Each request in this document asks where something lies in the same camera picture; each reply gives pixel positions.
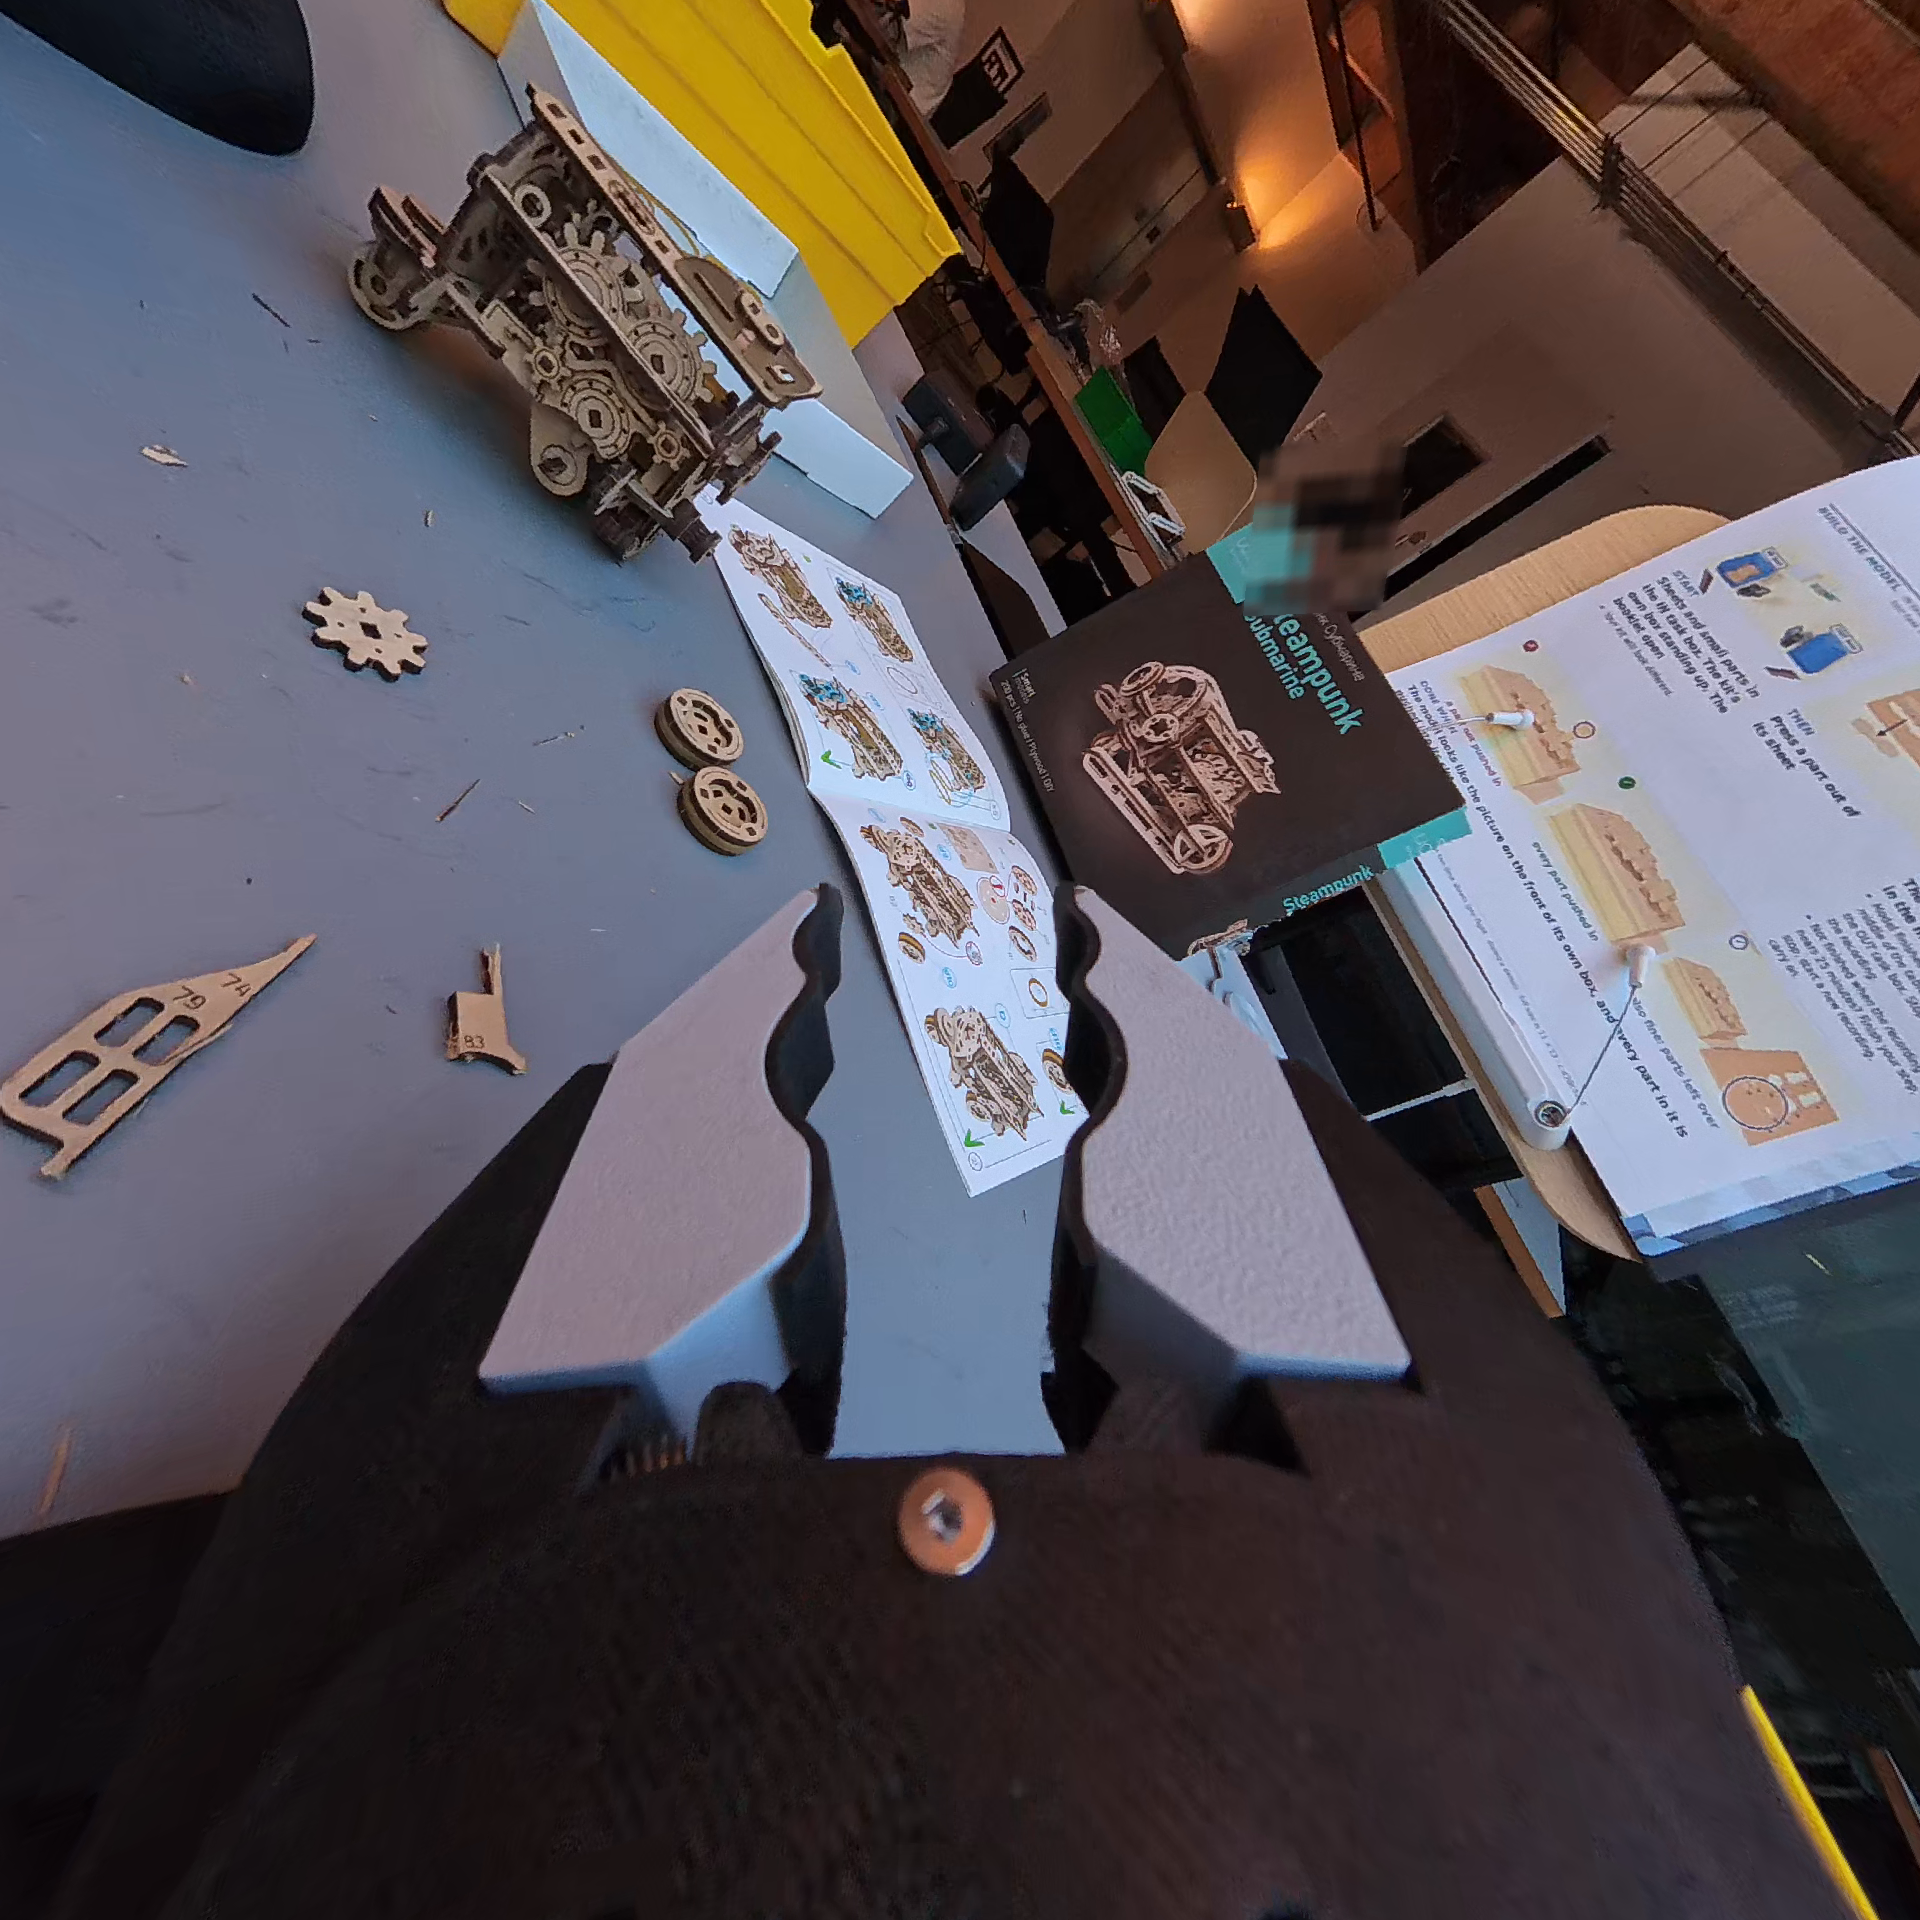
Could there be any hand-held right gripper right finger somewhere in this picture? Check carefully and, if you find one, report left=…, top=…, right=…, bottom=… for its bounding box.
left=1038, top=881, right=1416, bottom=1464

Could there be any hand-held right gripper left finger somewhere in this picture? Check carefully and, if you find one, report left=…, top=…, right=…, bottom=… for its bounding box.
left=476, top=881, right=851, bottom=1457

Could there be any wooden gear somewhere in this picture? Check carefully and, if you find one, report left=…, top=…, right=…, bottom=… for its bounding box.
left=299, top=586, right=431, bottom=681

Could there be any wooden submarine model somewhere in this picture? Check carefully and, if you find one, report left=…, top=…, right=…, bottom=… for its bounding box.
left=348, top=82, right=826, bottom=566

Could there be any black model kit box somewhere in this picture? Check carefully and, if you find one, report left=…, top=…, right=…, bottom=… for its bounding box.
left=988, top=532, right=1475, bottom=961

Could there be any white plastic stand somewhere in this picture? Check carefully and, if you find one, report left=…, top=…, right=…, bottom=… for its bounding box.
left=1181, top=918, right=1292, bottom=1059

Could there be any small notched wooden piece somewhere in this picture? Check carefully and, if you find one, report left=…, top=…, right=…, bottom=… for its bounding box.
left=444, top=942, right=529, bottom=1077

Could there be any white clip bar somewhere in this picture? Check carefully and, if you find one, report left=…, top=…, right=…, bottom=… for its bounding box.
left=1375, top=858, right=1579, bottom=1153

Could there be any round wooden wheel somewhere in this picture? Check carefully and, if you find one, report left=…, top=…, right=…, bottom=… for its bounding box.
left=653, top=683, right=745, bottom=772
left=676, top=763, right=772, bottom=858

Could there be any open instruction booklet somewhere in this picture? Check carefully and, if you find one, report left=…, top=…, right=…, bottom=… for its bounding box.
left=702, top=493, right=1092, bottom=1200

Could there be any pointed windowed wooden piece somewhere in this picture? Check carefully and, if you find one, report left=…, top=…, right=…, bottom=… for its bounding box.
left=0, top=933, right=317, bottom=1181

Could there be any large printed instruction sheet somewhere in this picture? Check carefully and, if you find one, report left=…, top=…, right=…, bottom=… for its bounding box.
left=1382, top=453, right=1920, bottom=1260

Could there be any light wooden board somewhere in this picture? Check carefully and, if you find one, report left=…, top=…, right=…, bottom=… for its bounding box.
left=1355, top=503, right=1920, bottom=1266

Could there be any beige chair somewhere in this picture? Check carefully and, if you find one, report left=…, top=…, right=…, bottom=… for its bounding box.
left=1146, top=392, right=1259, bottom=551

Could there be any black desk device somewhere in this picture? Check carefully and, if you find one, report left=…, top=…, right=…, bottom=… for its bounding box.
left=899, top=373, right=1038, bottom=529

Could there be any green box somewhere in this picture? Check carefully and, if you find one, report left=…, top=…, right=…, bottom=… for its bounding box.
left=1073, top=366, right=1153, bottom=480

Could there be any yellow plastic bin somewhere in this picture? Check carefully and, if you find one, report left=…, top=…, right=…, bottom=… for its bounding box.
left=441, top=0, right=964, bottom=350
left=1735, top=1681, right=1850, bottom=1920

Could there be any black chair back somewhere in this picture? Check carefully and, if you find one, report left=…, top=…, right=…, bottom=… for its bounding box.
left=1204, top=283, right=1325, bottom=470

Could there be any white cardboard tray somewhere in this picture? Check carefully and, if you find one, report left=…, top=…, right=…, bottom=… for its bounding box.
left=498, top=0, right=915, bottom=521

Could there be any metal railing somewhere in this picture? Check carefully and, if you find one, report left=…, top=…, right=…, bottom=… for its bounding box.
left=1424, top=0, right=1920, bottom=460

